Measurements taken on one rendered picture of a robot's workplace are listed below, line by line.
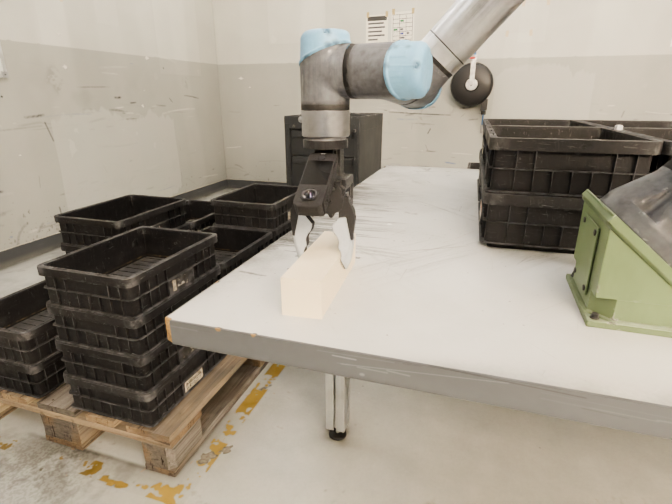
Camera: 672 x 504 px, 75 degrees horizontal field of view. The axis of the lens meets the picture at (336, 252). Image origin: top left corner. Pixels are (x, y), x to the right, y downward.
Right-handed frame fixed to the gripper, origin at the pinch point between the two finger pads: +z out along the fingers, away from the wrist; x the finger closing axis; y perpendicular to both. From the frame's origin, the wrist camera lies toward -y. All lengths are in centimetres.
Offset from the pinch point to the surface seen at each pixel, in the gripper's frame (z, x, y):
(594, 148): -17, -45, 26
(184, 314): 4.3, 17.2, -15.4
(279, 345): 5.2, 0.9, -18.7
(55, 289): 21, 77, 17
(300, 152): 5, 65, 183
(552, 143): -17.9, -38.0, 26.3
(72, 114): -14, 241, 204
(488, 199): -6.3, -27.7, 27.0
